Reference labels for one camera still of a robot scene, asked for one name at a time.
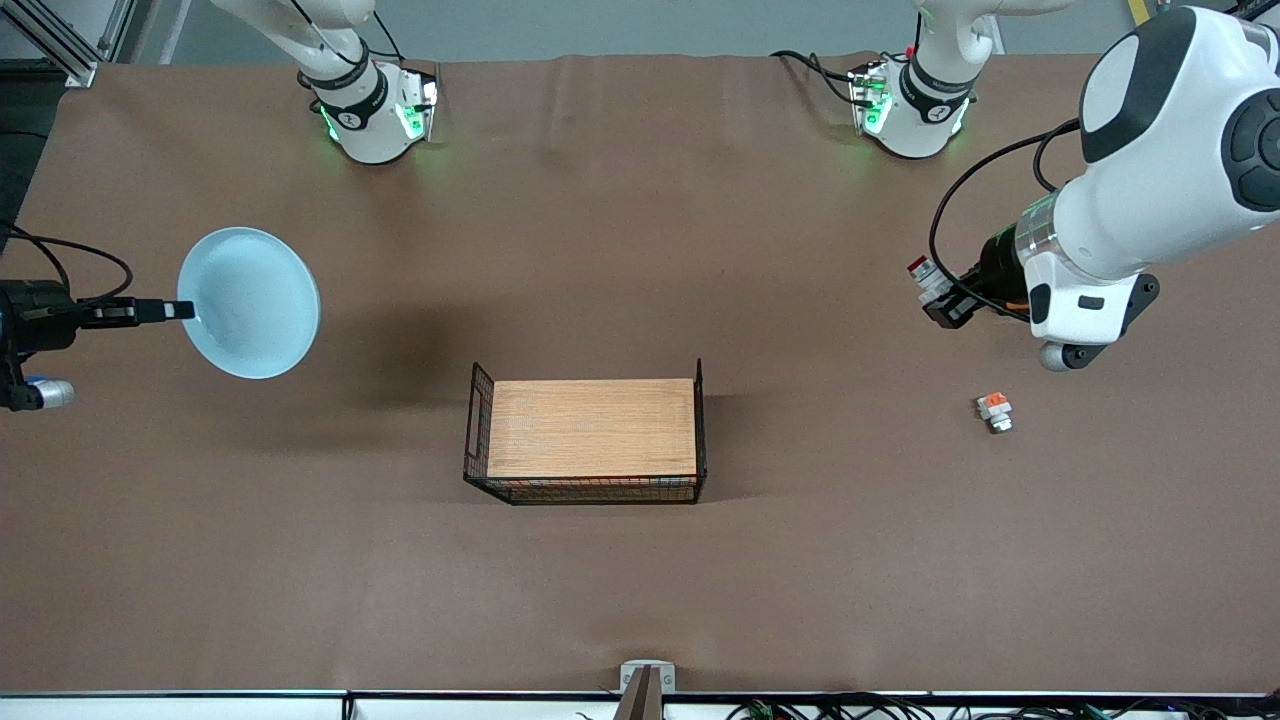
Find light blue round plate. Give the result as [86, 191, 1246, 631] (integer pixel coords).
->
[178, 228, 322, 380]

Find brown table cover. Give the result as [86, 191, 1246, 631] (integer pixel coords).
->
[0, 52, 1280, 696]

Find light wooden board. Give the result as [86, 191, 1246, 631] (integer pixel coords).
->
[487, 378, 698, 479]

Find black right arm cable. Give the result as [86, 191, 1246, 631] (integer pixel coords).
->
[0, 222, 135, 306]

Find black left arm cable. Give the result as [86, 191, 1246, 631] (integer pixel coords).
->
[928, 118, 1086, 326]

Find aluminium frame profile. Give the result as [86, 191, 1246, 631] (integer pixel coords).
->
[0, 0, 136, 89]

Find black arm base cable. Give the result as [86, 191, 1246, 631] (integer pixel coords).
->
[770, 50, 863, 106]

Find black wire basket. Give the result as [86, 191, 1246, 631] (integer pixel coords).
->
[463, 358, 708, 506]

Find black cable bundle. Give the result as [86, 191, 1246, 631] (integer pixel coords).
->
[575, 695, 1280, 720]

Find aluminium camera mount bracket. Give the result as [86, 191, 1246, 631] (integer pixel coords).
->
[618, 660, 677, 720]

